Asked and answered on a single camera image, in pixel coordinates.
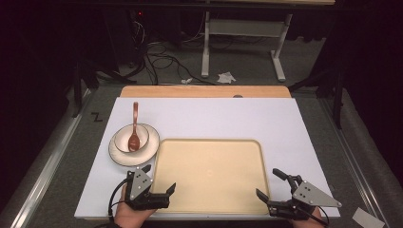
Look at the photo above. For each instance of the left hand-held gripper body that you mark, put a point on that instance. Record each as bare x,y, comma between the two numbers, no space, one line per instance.
139,185

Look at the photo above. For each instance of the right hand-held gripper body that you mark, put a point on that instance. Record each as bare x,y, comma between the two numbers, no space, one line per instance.
312,196

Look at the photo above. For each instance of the small crumpled white tissue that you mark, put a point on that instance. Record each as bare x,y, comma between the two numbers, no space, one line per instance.
187,81

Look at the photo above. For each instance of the dark round table grommet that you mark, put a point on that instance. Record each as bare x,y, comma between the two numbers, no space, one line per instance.
237,96

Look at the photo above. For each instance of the white metal stand frame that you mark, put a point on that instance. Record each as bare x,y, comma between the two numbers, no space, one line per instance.
244,28

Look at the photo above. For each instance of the white table cover sheet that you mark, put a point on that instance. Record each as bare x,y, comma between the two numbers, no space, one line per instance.
221,120

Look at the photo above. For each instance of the black stand legs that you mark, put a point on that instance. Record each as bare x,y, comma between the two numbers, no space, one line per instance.
77,85
338,95

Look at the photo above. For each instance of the person's right hand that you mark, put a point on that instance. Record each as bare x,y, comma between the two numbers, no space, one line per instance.
309,223

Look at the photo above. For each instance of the white paper slip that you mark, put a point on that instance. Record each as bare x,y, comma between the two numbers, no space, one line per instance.
367,218

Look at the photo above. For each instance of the person's left hand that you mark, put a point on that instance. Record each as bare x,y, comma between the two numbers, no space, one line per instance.
126,217

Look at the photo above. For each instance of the large crumpled white tissue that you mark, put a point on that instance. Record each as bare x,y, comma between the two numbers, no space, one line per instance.
226,77

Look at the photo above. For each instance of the white bowl with dark rim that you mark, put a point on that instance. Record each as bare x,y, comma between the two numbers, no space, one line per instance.
122,139

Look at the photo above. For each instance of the brown spoon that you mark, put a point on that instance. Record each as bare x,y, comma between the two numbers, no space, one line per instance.
134,144

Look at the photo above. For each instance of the beige plastic tray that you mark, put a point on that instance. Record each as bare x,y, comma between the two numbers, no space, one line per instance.
209,174

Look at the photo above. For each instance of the white plate with dark rim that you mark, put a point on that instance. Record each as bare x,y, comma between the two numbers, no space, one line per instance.
133,160

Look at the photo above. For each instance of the metal floor rail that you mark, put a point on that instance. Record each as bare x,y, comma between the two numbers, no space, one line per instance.
44,177
355,158

